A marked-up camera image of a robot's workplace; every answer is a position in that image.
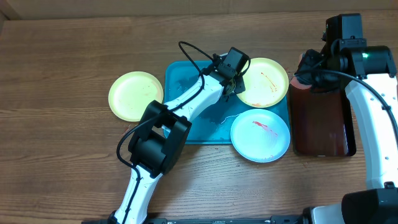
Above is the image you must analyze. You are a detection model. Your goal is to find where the red and grey sponge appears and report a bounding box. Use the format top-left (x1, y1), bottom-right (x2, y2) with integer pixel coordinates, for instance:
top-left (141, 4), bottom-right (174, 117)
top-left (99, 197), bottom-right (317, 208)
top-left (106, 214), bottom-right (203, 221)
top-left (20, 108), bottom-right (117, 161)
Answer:
top-left (290, 52), bottom-right (312, 91)

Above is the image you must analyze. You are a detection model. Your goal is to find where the yellow-green plate with ketchup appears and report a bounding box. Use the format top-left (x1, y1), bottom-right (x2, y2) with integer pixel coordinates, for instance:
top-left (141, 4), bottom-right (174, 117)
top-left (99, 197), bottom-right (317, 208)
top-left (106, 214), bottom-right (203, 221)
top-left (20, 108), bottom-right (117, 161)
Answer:
top-left (108, 71), bottom-right (164, 122)

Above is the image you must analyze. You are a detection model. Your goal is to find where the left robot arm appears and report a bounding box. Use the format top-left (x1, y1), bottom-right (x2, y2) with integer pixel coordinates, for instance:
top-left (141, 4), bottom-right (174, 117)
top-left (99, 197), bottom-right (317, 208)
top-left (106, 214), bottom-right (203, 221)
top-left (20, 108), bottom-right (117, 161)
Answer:
top-left (107, 47), bottom-right (251, 223)

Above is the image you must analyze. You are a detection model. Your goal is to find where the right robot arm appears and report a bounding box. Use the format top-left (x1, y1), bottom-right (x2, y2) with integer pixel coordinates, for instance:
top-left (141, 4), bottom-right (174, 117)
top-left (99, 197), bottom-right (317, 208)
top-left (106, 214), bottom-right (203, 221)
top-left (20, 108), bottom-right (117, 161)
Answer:
top-left (294, 13), bottom-right (397, 223)

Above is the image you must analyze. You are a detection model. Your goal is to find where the teal plastic tray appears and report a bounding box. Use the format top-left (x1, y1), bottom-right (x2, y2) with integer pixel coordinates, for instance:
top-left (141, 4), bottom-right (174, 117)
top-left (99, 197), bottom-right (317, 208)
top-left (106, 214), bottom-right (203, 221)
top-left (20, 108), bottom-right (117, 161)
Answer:
top-left (163, 60), bottom-right (290, 145)

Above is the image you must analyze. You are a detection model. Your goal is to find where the dark red rectangular tray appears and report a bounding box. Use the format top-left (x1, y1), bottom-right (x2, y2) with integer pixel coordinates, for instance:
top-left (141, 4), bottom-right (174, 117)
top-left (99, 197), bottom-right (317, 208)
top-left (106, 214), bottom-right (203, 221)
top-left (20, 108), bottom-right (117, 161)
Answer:
top-left (289, 79), bottom-right (356, 157)

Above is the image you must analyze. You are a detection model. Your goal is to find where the light blue plate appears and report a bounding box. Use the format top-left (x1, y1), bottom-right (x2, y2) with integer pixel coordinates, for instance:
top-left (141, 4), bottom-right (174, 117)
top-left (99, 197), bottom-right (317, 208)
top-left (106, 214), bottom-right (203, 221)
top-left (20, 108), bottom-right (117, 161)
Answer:
top-left (230, 109), bottom-right (290, 163)

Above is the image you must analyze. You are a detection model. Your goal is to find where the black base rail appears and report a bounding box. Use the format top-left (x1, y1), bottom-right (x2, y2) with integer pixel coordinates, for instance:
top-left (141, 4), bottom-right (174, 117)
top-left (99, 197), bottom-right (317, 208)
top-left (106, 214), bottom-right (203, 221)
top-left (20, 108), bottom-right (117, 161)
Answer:
top-left (81, 214), bottom-right (358, 224)

